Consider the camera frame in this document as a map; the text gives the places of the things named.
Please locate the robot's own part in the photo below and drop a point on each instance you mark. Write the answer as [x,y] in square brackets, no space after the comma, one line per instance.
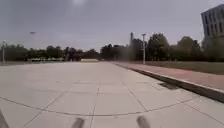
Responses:
[143,122]
[78,123]

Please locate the dark stone kerb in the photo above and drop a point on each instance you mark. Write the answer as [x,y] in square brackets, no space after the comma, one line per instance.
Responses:
[186,85]

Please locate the thin lamp pole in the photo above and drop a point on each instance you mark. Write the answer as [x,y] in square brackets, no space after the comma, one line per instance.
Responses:
[32,40]

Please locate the pale lamp pole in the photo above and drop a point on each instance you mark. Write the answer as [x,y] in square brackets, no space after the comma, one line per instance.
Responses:
[143,48]
[3,51]

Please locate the reddish paved path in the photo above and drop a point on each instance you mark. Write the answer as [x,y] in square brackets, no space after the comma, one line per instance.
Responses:
[196,77]

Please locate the grey multi-storey building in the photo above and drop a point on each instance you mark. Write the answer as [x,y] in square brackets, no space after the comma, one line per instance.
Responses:
[213,21]

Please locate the row of trees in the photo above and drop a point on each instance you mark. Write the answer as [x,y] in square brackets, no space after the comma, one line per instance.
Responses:
[156,48]

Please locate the pale concrete slab plaza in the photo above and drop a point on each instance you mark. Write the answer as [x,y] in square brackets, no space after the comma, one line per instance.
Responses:
[100,83]

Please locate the dark drain grate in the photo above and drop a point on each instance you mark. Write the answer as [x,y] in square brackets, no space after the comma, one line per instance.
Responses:
[168,86]

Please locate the grass strip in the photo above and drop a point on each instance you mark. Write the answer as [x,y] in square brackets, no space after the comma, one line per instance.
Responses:
[200,66]

